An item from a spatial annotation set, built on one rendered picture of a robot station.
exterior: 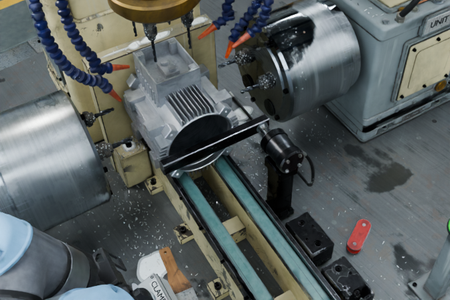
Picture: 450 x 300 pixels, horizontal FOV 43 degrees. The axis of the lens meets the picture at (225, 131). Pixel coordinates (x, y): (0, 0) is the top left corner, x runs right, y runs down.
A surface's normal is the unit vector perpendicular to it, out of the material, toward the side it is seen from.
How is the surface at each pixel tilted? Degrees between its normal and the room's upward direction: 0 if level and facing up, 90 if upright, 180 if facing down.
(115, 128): 90
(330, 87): 88
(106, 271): 23
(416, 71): 90
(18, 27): 0
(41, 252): 70
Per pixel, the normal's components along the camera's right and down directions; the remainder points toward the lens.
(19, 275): 0.52, -0.45
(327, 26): 0.17, -0.37
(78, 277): 0.90, 0.01
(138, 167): 0.50, 0.62
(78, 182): 0.47, 0.40
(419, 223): -0.04, -0.68
